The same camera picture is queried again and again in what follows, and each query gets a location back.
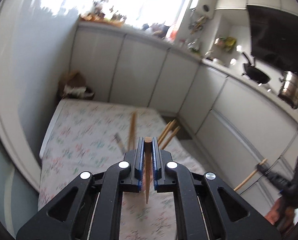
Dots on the black wok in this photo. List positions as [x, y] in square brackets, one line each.
[253, 72]

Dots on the black range hood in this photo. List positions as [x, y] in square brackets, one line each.
[274, 36]

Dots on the steel steamer pot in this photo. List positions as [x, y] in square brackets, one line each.
[289, 89]

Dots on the white lower cabinets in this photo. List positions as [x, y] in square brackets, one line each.
[234, 121]

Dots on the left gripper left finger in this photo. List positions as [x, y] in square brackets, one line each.
[90, 206]

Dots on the black trash bin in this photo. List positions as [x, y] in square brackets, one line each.
[85, 94]

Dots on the floral tablecloth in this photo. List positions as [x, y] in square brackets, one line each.
[81, 137]

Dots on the countertop clutter basket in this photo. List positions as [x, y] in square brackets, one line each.
[157, 30]

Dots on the green snack bags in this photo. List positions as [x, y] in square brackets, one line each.
[225, 43]

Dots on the white water heater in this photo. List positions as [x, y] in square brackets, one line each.
[204, 7]

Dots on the person's right hand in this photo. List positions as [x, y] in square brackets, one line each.
[274, 215]

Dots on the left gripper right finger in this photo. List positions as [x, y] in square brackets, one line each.
[205, 206]

